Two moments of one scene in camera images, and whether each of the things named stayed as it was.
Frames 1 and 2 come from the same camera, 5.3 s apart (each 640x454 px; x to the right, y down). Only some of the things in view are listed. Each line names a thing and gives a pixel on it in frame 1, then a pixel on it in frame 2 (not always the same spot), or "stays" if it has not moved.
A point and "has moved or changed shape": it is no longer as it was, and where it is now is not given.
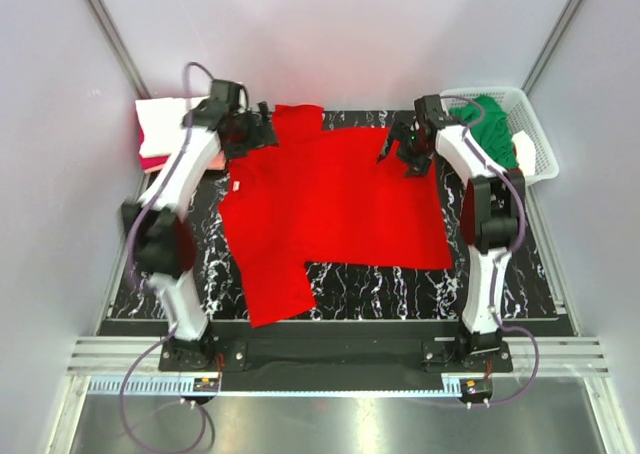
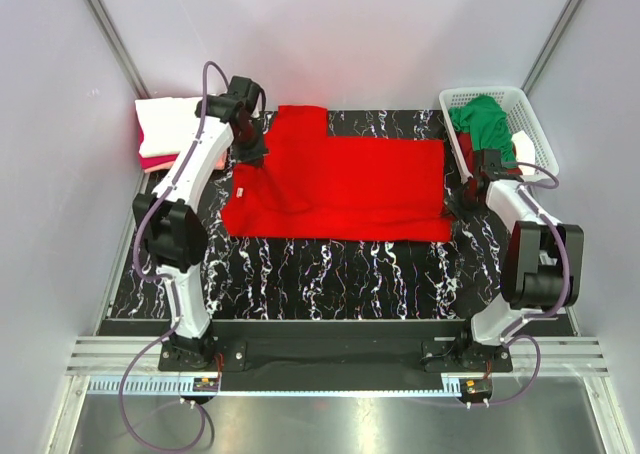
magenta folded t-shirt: [148, 162] stays
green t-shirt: [491, 126] stays
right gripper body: [409, 141] to [473, 204]
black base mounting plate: [427, 347] stays
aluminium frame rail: [558, 356] stays
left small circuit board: [206, 384] stays
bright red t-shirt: [324, 197] has moved or changed shape
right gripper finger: [419, 168] to [454, 211]
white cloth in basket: [525, 153] stays
